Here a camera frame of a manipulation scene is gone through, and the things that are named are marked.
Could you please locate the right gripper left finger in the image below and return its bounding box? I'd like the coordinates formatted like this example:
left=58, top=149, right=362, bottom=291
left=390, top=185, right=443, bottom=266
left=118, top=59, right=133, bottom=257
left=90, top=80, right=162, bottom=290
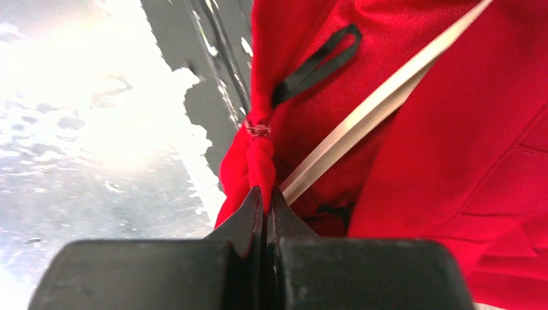
left=29, top=187, right=263, bottom=309

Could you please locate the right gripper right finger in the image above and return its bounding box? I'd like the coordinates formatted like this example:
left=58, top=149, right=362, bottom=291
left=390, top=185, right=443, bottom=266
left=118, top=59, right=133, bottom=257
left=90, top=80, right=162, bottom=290
left=266, top=191, right=474, bottom=309

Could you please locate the beige plastic hanger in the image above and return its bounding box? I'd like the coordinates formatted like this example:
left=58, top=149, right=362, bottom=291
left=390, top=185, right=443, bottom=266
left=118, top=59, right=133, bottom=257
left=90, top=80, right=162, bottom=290
left=280, top=0, right=492, bottom=205

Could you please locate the red skirt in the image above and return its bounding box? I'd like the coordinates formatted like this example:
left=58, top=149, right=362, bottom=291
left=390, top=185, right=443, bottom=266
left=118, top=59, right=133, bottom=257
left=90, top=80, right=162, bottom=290
left=216, top=1, right=547, bottom=309

